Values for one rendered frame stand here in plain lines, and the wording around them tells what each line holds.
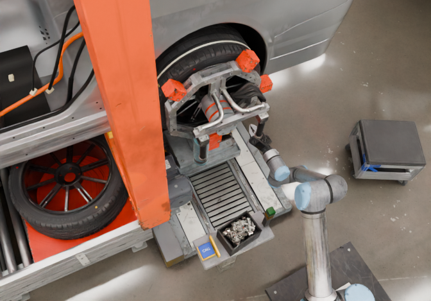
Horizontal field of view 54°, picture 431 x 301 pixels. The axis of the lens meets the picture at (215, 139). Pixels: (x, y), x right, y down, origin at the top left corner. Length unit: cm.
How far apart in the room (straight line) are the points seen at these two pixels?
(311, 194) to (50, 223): 139
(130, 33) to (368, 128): 224
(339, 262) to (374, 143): 87
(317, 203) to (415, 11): 303
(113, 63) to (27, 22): 164
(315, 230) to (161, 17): 116
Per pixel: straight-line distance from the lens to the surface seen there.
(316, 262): 209
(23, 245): 276
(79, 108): 219
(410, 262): 318
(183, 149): 289
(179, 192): 256
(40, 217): 252
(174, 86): 205
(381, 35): 426
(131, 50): 118
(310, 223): 199
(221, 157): 294
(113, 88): 127
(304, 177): 233
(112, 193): 248
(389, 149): 307
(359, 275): 269
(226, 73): 212
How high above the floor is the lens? 274
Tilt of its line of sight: 59 degrees down
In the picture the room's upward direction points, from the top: 6 degrees clockwise
